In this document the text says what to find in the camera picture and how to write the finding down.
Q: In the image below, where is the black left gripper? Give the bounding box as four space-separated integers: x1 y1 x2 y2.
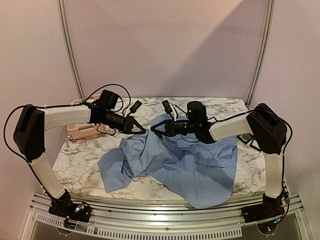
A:
102 110 146 135

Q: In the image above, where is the blue shirt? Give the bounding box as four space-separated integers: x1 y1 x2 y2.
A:
97 113 238 210

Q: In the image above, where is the round brooch dark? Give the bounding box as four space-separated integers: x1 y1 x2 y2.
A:
242 133 252 141

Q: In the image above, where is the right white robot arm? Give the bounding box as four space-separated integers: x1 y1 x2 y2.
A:
151 101 293 218

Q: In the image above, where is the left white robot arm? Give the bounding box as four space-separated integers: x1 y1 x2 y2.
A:
8 84 146 217

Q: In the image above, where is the pink plastic basket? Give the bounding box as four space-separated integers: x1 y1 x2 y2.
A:
66 94 108 140

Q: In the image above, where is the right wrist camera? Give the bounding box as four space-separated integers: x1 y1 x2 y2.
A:
162 100 172 115

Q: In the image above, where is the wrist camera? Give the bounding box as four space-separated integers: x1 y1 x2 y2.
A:
129 100 142 114
162 100 172 115

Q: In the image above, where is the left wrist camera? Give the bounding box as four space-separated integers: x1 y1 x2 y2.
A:
129 100 142 114

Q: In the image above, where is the aluminium front rail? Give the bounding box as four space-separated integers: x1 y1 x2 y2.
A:
21 194 313 240

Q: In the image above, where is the black frame box right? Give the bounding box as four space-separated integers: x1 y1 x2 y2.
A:
249 138 262 152

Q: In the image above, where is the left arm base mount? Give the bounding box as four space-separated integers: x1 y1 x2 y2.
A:
48 191 92 223

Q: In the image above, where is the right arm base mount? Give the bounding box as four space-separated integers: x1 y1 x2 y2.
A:
241 193 290 224

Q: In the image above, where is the left aluminium post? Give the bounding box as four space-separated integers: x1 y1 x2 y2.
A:
57 0 85 98

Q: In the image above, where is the aluminium post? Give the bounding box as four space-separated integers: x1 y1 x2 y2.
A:
245 0 275 108
57 0 85 98

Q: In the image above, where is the right aluminium post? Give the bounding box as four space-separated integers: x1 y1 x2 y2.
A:
245 0 275 108

